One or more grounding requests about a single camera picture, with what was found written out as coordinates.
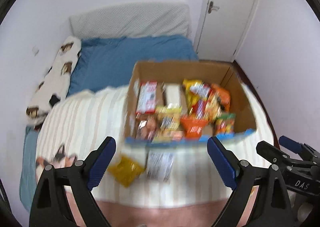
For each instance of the plain yellow snack packet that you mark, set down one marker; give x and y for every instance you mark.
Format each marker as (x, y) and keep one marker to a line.
(125, 170)

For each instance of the bear print pillow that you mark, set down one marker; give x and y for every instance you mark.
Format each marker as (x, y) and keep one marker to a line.
(60, 79)

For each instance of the grey padded mattress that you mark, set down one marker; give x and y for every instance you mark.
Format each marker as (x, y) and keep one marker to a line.
(130, 20)

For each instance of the instant noodle packet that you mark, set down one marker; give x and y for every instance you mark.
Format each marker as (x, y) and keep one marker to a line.
(197, 89)

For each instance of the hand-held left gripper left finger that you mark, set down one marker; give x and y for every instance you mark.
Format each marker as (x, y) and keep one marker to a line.
(102, 162)

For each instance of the white door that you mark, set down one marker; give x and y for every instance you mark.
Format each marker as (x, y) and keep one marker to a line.
(230, 17)

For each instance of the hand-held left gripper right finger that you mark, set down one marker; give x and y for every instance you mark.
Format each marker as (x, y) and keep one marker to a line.
(222, 162)

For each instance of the white snack packet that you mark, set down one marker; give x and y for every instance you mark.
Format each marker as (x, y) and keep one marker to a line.
(172, 94)

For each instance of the brown snack packet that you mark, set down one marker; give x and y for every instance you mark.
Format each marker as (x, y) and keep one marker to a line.
(147, 125)

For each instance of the long white red packet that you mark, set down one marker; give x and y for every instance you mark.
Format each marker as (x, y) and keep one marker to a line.
(147, 97)

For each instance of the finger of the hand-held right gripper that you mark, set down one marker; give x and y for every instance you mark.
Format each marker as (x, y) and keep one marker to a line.
(271, 153)
(291, 143)

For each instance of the cat print blanket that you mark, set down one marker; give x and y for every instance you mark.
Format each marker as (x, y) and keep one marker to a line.
(82, 122)

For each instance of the printed cardboard box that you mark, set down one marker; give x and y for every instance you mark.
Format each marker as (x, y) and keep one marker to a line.
(237, 107)

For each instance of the small red snack packet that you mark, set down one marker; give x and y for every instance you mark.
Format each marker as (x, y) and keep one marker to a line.
(200, 107)

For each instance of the yellow biscuit packet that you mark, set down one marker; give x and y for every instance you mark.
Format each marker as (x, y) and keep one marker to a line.
(168, 119)

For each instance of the clear barcode snack packet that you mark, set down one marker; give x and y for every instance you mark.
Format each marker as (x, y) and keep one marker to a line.
(160, 165)

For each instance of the blue pillow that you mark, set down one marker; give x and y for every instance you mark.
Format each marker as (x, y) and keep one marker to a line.
(107, 67)

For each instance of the green candy packet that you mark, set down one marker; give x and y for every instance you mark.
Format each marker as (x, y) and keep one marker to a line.
(225, 123)

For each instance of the orange snack packet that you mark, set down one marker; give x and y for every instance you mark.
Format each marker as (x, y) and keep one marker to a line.
(222, 94)
(193, 124)

